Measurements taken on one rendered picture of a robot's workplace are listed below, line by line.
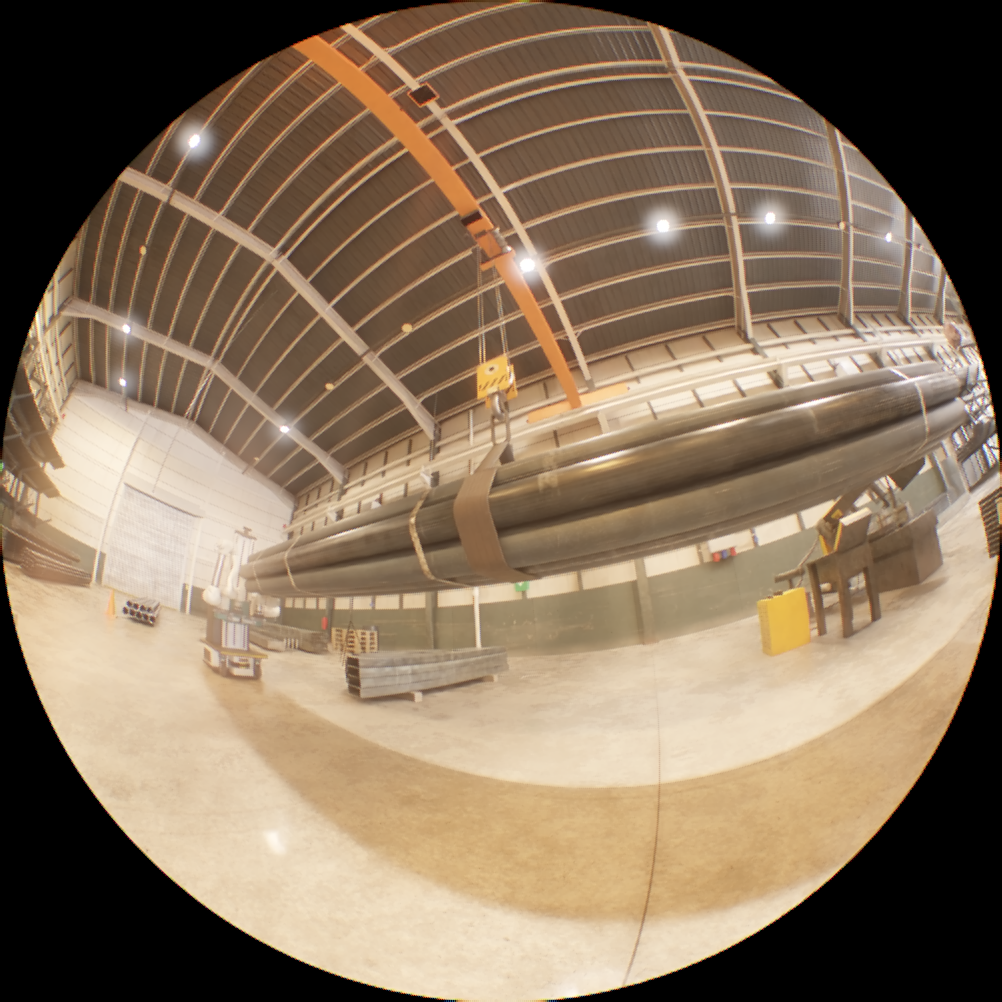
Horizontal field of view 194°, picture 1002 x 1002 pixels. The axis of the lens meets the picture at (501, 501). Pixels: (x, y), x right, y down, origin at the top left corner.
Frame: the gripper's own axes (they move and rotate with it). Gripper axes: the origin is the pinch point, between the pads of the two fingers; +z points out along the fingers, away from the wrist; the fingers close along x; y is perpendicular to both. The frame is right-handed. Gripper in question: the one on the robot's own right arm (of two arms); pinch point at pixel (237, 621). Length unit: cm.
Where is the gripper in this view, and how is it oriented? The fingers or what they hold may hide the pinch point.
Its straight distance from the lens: 372.9
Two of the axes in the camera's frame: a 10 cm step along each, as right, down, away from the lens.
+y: -9.4, 2.0, 2.8
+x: -3.3, -3.7, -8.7
